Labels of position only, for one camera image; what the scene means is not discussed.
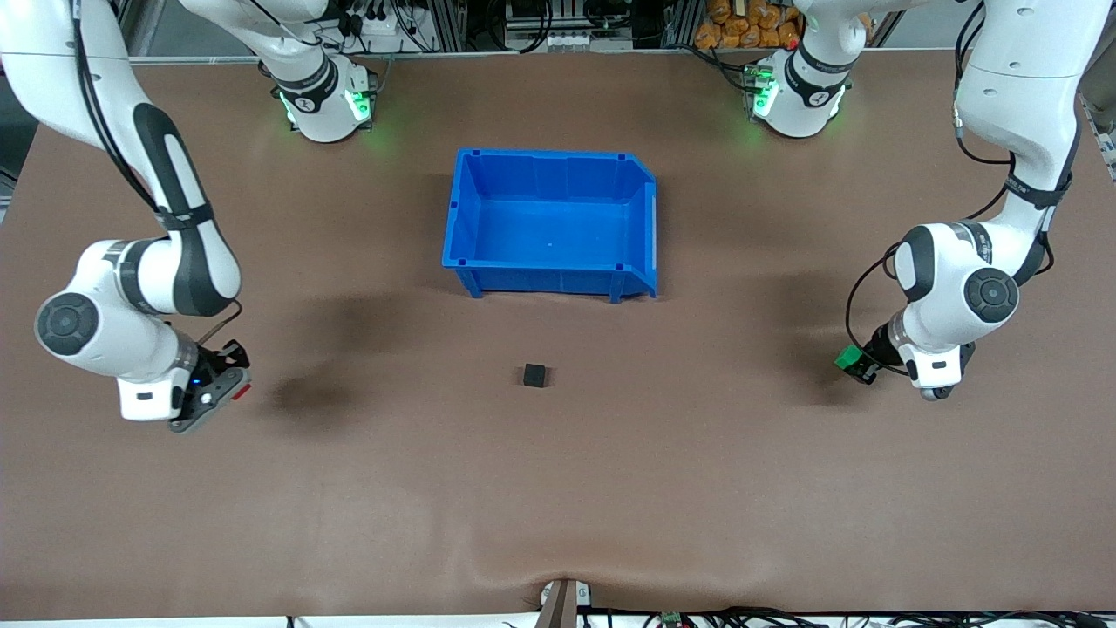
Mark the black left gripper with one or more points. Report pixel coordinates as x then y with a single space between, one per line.
878 342

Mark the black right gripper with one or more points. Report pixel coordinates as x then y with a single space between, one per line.
212 358

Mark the small green cube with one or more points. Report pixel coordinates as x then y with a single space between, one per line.
847 358

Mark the small red cube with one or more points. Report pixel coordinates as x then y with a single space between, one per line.
242 392

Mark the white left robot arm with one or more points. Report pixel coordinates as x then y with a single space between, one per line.
1003 105

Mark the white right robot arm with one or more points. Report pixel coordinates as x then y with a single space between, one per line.
166 270

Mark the small black cube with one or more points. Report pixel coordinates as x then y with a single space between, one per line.
534 376

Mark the brown table mat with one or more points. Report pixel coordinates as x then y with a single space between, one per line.
558 488

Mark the blue plastic storage bin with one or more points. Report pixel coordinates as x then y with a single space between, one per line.
549 231

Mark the white power strip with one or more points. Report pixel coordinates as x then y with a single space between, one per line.
384 39

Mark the orange snack packets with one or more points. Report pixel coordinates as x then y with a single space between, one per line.
741 26

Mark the grey table clamp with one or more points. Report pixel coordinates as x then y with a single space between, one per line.
562 606

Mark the aluminium frame profile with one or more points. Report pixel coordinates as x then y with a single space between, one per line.
129 30
1100 122

